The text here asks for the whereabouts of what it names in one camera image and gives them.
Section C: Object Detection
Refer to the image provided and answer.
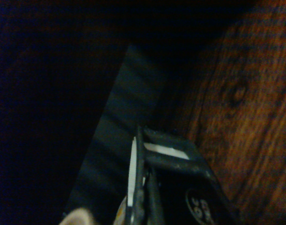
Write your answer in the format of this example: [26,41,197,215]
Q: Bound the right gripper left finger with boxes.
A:
[124,125,148,225]

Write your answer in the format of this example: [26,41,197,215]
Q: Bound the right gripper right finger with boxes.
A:
[142,126,219,186]

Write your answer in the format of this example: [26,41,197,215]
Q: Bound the beige shoe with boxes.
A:
[59,196,129,225]

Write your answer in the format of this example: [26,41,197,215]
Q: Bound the brown shoe rack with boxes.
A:
[0,0,286,225]

